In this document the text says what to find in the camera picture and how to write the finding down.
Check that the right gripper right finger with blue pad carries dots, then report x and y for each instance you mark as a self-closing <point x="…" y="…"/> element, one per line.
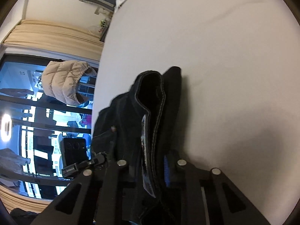
<point x="186" y="198"/>

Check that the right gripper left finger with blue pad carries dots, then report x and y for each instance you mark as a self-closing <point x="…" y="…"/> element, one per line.
<point x="115" y="192"/>

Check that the black jeans pants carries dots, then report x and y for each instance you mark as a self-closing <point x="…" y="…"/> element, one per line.
<point x="137" y="127"/>

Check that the beige puffer jacket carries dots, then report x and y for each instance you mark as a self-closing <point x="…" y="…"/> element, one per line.
<point x="61" y="81"/>

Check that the beige curtain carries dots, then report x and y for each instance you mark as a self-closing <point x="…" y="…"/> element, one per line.
<point x="57" y="38"/>

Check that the dark grey nightstand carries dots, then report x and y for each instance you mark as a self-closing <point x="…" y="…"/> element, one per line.
<point x="103" y="29"/>

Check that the bed with white sheet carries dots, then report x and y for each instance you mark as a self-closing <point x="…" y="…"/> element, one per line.
<point x="240" y="103"/>

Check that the black camera unit left gripper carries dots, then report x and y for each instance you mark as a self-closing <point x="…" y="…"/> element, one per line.
<point x="73" y="150"/>

